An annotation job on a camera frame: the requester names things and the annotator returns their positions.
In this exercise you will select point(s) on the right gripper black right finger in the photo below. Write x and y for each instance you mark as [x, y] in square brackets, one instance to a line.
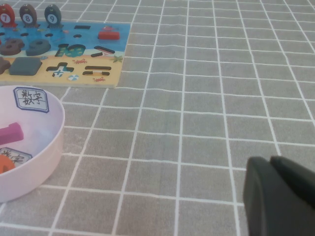
[297, 179]

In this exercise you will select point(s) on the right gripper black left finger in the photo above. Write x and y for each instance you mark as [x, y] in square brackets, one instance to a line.
[270, 206]

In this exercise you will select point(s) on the pink bowl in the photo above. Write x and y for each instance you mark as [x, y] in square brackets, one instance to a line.
[49, 152]

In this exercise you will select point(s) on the wooden sea-themed puzzle board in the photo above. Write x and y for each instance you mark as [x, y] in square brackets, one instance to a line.
[81, 52]

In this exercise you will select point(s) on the handwritten label inside pink bowl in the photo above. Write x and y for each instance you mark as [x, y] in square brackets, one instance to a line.
[18, 156]

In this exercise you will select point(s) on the orange wooden number piece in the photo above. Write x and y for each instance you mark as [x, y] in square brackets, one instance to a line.
[5, 164]

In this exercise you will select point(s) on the magenta wooden number piece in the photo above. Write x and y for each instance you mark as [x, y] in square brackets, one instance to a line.
[11, 134]

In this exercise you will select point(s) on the dark grey-blue square piece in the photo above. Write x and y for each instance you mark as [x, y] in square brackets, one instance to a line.
[24, 66]

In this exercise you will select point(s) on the dark blue fish piece number 9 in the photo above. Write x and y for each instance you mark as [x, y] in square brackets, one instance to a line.
[52, 16]

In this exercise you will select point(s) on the brown star piece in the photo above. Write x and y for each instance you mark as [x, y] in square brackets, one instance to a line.
[3, 65]

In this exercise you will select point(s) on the brown fish piece number 8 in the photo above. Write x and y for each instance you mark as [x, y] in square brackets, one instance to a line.
[27, 16]

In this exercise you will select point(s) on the red fish piece number 7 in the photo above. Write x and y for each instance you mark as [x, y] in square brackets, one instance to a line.
[6, 14]

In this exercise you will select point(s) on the grey white-grid tablecloth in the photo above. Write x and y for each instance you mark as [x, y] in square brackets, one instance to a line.
[197, 110]

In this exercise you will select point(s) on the red minus block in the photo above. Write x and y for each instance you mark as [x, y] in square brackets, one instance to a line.
[108, 35]

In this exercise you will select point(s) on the handwritten label on pink rim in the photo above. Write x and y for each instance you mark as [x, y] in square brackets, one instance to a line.
[30, 99]

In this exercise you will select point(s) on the grey-blue wooden number 9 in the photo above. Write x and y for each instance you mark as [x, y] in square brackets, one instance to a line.
[37, 48]

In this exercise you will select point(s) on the brown wooden number 8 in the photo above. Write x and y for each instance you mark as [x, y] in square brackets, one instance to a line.
[9, 48]

